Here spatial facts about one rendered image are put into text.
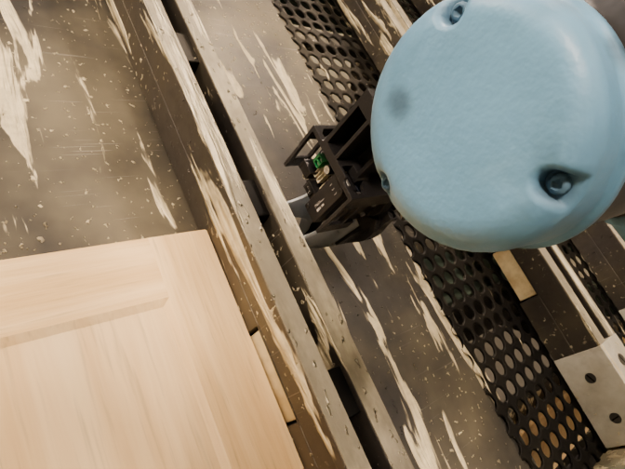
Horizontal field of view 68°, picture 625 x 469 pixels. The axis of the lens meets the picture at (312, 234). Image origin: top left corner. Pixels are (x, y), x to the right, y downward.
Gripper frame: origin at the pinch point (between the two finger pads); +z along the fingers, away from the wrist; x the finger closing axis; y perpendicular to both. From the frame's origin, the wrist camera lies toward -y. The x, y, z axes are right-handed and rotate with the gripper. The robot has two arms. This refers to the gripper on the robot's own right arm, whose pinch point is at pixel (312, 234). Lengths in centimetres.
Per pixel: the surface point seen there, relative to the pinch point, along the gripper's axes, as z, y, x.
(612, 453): 1.9, -32.5, 37.8
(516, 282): 1.5, -33.5, 13.1
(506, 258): 0.9, -33.5, 9.3
